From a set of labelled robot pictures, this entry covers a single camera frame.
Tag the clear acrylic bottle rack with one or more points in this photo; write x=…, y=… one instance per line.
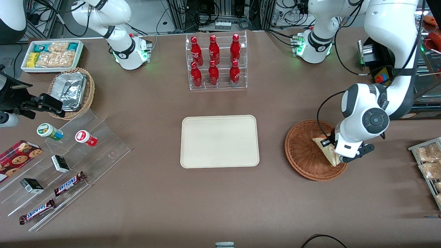
x=220, y=86

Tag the aluminium equipment frame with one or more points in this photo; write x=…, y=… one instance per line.
x=177, y=15

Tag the red chocolate chip cookie box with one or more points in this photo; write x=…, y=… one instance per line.
x=17, y=158

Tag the grey striped object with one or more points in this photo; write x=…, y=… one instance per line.
x=224, y=245

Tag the white power strip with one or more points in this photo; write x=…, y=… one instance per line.
x=223, y=25

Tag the triangle sandwich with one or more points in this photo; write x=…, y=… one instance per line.
x=327, y=148

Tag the red cola bottle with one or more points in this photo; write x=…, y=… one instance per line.
x=234, y=74
x=196, y=51
x=214, y=51
x=213, y=74
x=196, y=75
x=235, y=49

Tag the clear acrylic stepped shelf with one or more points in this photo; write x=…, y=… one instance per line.
x=103, y=151

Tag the red label white jar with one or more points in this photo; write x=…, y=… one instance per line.
x=84, y=137

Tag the Snickers chocolate bar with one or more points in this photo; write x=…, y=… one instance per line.
x=69, y=184
x=37, y=212

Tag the clear bag of crackers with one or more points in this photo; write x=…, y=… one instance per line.
x=432, y=170
x=58, y=47
x=439, y=199
x=55, y=59
x=429, y=153
x=438, y=186

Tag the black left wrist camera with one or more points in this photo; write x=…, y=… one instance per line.
x=329, y=141

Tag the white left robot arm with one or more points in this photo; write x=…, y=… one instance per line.
x=389, y=20

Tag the green label white jar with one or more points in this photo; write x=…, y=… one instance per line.
x=48, y=131

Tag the teal snack packet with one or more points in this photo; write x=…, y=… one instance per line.
x=39, y=47
x=73, y=47

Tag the cream plastic tray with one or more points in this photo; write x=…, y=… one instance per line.
x=220, y=141

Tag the stacked aluminium foil trays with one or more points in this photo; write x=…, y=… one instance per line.
x=69, y=89

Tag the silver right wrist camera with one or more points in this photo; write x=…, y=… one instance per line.
x=8, y=120

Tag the white snack bin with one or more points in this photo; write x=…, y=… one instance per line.
x=51, y=70

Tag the light wicker basket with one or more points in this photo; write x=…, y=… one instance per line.
x=90, y=93

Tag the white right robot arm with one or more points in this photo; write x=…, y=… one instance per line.
x=119, y=10

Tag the dark green small box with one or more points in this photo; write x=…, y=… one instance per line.
x=31, y=186
x=60, y=164

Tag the brown round wicker basket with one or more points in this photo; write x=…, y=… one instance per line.
x=303, y=151

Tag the yellow snack packet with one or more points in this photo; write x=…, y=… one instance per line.
x=32, y=60

